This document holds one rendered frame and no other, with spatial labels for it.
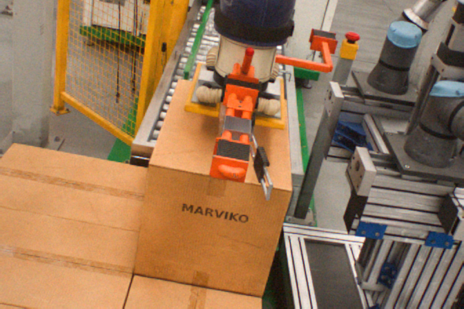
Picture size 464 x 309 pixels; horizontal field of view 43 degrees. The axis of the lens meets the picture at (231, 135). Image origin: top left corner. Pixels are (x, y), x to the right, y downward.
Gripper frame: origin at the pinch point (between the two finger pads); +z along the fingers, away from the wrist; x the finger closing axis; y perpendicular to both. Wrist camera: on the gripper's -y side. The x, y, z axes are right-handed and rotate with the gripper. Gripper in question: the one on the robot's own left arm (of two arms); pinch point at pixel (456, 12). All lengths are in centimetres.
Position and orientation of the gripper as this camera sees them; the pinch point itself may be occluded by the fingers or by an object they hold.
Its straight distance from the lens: 138.6
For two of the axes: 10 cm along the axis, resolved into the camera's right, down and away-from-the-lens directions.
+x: 0.2, 4.8, -8.7
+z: -1.8, 8.6, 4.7
